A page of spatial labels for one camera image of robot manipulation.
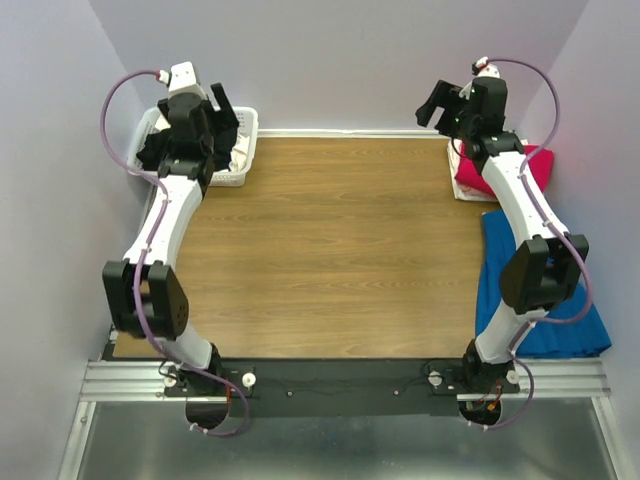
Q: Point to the black floral print t-shirt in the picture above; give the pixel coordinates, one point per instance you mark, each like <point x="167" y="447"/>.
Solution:
<point x="156" y="156"/>

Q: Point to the white plastic laundry basket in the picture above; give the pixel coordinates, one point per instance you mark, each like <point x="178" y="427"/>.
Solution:
<point x="150" y="122"/>

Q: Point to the folded pink t-shirt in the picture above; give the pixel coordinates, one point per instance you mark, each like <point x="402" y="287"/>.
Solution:
<point x="541" y="167"/>

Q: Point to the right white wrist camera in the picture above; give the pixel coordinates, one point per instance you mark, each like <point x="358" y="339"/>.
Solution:
<point x="484" y="68"/>

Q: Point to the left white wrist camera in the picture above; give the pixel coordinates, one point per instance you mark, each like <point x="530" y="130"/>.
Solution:
<point x="184" y="79"/>

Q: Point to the folded white t-shirt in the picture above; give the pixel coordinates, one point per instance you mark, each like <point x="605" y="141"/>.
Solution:
<point x="461" y="191"/>

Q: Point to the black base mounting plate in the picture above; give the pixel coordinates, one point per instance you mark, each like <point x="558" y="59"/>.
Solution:
<point x="332" y="388"/>

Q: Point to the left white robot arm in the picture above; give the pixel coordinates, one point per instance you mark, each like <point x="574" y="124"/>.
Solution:
<point x="144" y="295"/>

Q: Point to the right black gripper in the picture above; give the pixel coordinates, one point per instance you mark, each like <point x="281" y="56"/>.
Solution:
<point x="438" y="98"/>

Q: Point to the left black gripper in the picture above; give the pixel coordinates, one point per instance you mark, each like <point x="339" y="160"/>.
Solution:
<point x="227" y="116"/>

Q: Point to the cream white t-shirt in basket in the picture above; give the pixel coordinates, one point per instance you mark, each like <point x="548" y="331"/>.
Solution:
<point x="243" y="152"/>

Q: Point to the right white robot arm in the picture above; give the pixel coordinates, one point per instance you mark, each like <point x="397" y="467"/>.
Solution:
<point x="546" y="266"/>

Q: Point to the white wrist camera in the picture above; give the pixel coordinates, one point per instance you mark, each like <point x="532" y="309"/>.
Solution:
<point x="484" y="68"/>
<point x="184" y="79"/>

